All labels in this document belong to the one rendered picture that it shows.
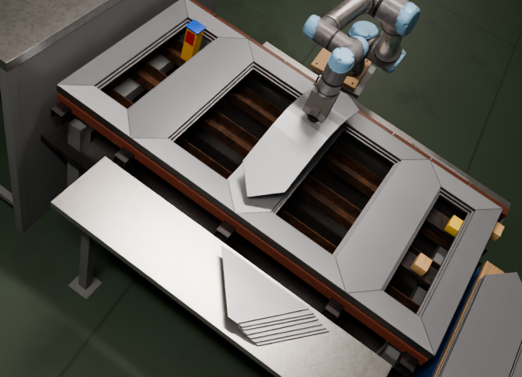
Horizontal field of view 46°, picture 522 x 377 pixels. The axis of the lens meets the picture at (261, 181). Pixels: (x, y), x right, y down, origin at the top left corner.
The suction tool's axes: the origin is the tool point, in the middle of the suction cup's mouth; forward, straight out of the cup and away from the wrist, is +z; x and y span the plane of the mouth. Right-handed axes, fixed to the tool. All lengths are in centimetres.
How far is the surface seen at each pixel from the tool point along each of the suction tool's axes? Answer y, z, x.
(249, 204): -3.1, 15.6, -33.7
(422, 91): 41, 102, 175
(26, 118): -87, 27, -44
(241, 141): -21.5, 32.5, 2.8
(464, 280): 74, 16, -15
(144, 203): -34, 25, -49
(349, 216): 29.9, 32.5, -2.7
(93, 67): -79, 16, -17
